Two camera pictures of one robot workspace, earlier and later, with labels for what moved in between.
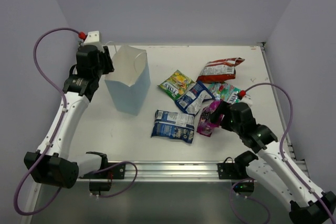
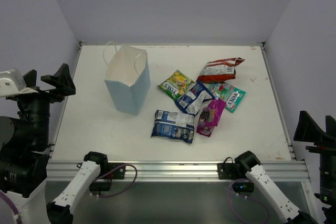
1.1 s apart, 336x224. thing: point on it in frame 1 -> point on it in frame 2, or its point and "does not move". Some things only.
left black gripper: [105, 59] -> [35, 93]
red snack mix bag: [219, 70] does not move
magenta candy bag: [206, 127] does not move
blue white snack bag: [190, 102] does not move
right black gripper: [222, 108] -> [309, 129]
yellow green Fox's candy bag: [176, 84] does not move
